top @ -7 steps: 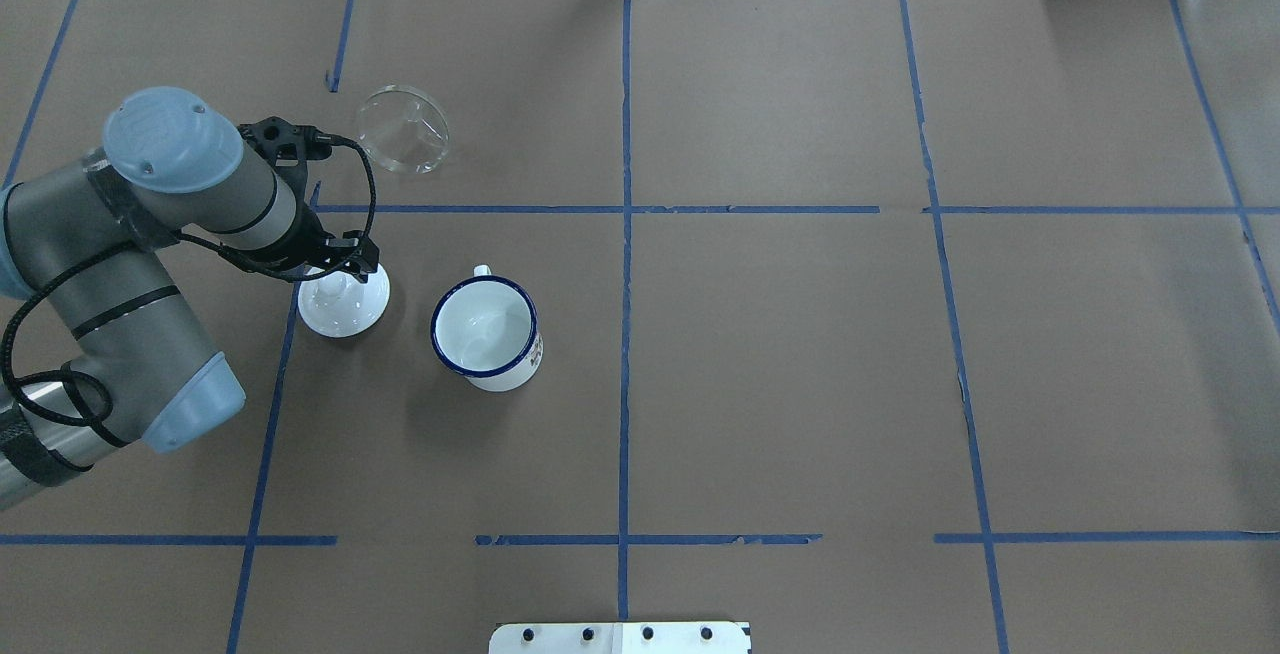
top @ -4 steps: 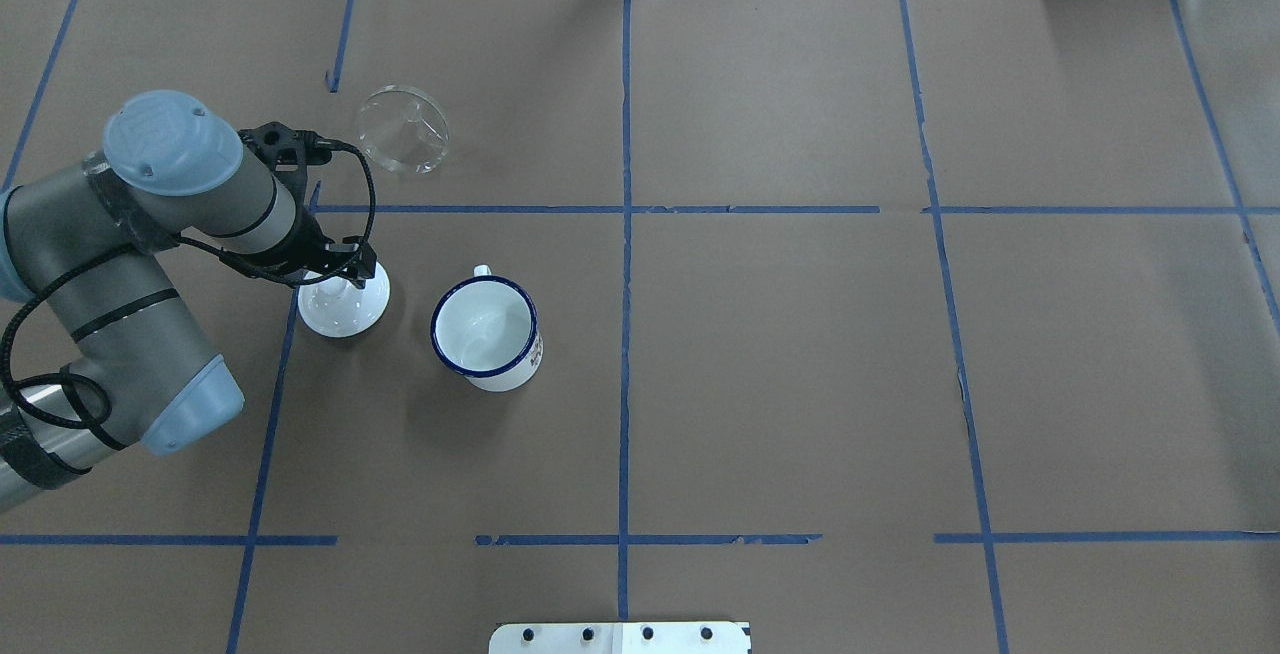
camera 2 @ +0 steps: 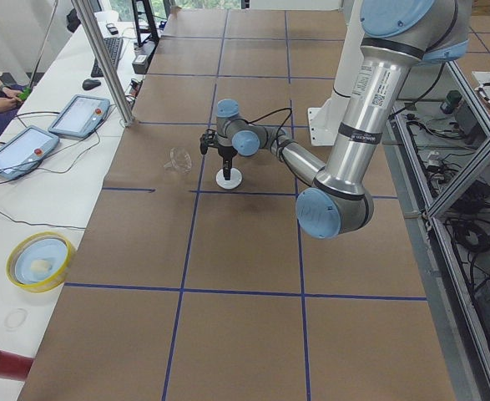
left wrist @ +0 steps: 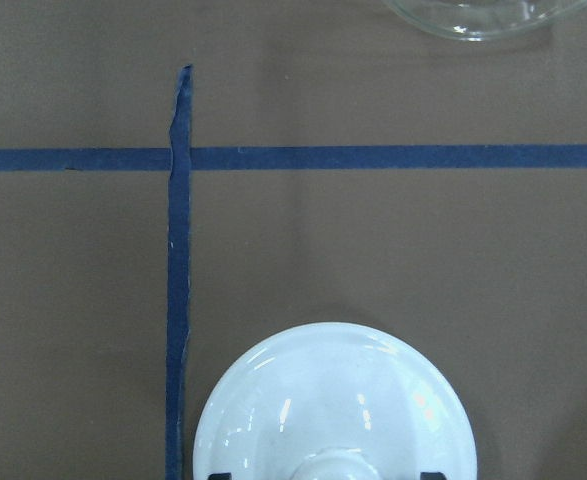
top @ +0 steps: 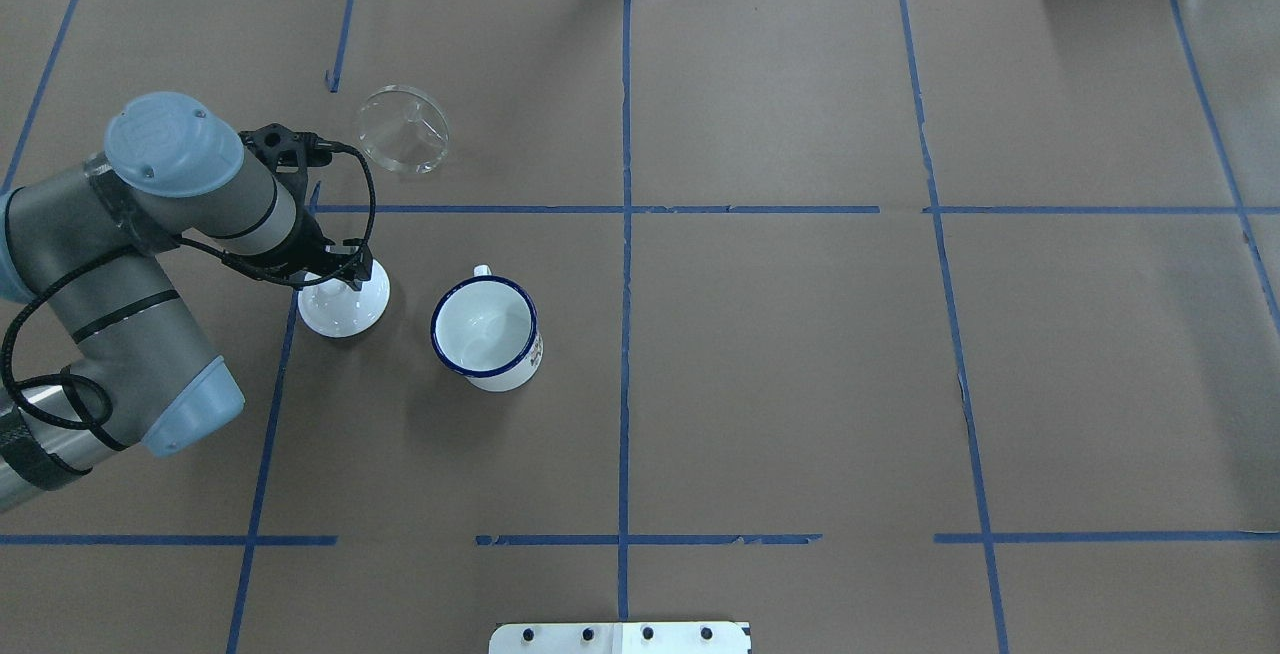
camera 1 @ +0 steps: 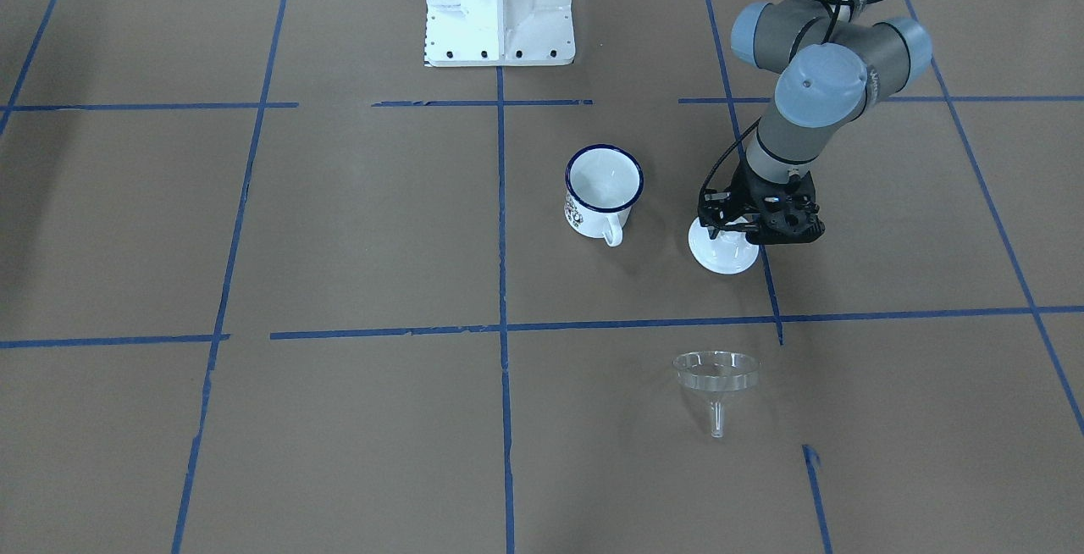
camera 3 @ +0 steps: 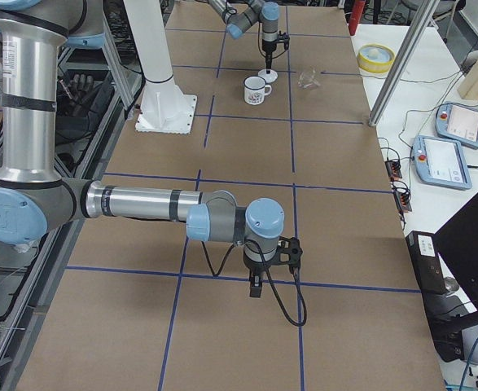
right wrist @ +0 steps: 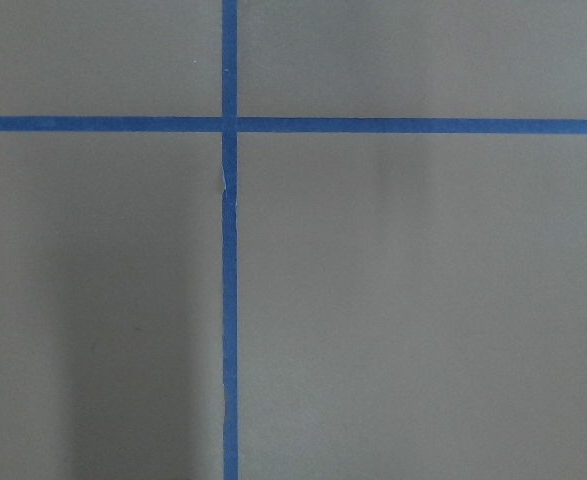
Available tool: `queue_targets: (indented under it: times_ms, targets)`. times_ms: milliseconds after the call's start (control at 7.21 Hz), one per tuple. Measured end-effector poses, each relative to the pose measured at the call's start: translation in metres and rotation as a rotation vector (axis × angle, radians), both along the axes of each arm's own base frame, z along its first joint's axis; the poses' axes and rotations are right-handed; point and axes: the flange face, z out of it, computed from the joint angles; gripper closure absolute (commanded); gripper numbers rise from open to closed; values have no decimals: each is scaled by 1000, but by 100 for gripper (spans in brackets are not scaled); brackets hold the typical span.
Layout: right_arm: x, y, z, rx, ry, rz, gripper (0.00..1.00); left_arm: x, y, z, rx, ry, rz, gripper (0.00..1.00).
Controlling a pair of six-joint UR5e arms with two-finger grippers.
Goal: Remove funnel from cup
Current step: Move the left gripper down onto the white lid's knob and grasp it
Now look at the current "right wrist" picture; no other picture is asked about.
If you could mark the blue tape line horizontal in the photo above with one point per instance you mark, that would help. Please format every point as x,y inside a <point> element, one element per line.
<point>164,124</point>

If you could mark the blue tape line vertical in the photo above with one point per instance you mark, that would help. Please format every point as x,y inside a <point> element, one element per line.
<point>229,238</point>

